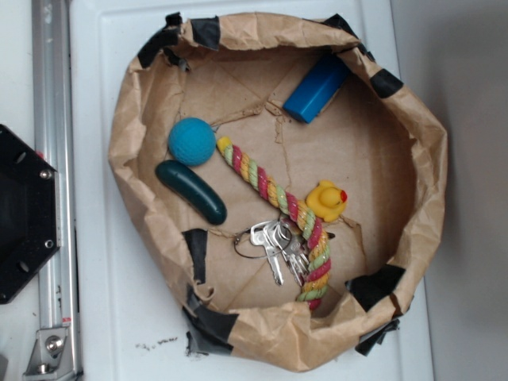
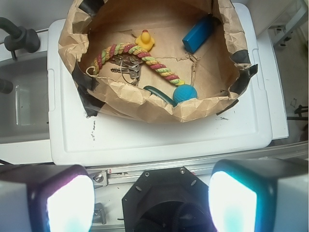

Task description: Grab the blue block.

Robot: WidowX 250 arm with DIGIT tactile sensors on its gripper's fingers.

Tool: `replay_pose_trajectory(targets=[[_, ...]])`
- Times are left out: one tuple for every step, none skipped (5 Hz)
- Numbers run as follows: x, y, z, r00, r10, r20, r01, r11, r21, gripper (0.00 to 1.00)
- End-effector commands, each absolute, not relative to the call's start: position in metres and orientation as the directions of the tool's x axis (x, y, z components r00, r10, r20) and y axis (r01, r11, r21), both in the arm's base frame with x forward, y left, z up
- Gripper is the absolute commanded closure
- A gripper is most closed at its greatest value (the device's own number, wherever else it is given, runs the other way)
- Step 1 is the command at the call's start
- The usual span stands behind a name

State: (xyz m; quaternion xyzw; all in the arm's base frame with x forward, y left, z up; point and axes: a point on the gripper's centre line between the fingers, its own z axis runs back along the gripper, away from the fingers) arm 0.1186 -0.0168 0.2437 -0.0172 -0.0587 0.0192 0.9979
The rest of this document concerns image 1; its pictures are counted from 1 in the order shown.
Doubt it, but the blue rectangular block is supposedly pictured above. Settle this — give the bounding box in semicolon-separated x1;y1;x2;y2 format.
283;54;350;124

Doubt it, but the dark green toy cucumber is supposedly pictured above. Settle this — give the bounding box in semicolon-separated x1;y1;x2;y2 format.
155;160;227;225

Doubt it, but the silver key bunch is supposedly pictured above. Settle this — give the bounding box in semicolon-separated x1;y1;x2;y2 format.
249;216;309;287

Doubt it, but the yellow rubber duck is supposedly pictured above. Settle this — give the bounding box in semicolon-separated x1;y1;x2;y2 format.
306;179;348;222

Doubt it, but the blue textured ball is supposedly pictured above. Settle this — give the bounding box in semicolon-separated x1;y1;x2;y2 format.
167;117;215;167

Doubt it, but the brown paper bag bin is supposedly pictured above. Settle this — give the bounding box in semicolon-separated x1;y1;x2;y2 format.
108;13;448;371

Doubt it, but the silver wire key ring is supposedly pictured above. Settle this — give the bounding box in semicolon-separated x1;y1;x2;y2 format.
233;232;294;260

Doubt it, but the multicolour twisted rope toy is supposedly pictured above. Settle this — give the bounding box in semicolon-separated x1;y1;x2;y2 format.
217;137;331;310

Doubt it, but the aluminium extrusion rail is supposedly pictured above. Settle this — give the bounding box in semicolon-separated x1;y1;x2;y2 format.
31;0;80;330

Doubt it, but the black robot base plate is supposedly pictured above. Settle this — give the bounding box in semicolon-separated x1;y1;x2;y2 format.
1;125;59;305

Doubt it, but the metal corner bracket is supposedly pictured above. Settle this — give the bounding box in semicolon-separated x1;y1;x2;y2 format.
22;327;83;380

